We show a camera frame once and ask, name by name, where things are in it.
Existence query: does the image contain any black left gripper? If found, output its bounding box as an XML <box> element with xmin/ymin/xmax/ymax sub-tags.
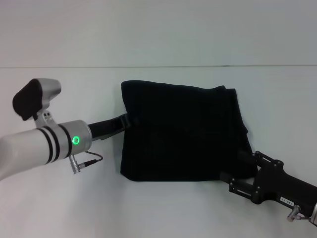
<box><xmin>87</xmin><ymin>113</ymin><xmax>132</xmax><ymax>142</ymax></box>

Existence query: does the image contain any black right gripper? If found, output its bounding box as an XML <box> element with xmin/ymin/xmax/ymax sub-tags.
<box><xmin>220</xmin><ymin>149</ymin><xmax>317</xmax><ymax>214</ymax></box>

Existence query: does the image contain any black shirt with FREE print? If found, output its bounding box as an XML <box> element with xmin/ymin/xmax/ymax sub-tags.
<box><xmin>120</xmin><ymin>79</ymin><xmax>258</xmax><ymax>183</ymax></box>

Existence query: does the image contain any clear plastic cable plug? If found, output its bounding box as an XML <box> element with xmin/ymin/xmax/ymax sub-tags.
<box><xmin>286</xmin><ymin>205</ymin><xmax>302</xmax><ymax>222</ymax></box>

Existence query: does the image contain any silver cable plug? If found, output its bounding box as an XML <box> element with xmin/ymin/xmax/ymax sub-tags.
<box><xmin>68</xmin><ymin>154</ymin><xmax>87</xmax><ymax>176</ymax></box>

